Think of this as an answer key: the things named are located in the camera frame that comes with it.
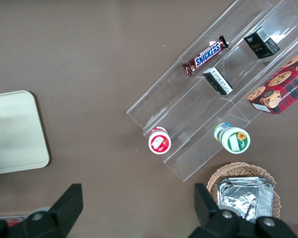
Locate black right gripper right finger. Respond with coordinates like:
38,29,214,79
188,182,298,238

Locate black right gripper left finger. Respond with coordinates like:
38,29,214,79
0,183,84,238

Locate light wicker basket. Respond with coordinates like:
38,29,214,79
206,162,281,222

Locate beige rectangular tray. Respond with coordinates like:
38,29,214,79
0,90,51,176

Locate stacked aluminium foil containers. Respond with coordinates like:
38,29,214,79
217,176,275,224

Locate clear acrylic bottle rack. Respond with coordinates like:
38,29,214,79
0,211,32,224

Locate green label yogurt cup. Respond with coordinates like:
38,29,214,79
213,122,252,155

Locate red label yogurt cup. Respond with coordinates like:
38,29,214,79
148,125,172,155

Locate clear acrylic tiered shelf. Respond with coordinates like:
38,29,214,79
126,0,298,183

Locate small black cosmetic box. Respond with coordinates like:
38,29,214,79
243,26,281,60
202,66,234,96

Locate red plaid cookie box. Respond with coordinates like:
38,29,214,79
246,45,298,116

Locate Snickers chocolate bar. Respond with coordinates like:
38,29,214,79
181,35,230,78

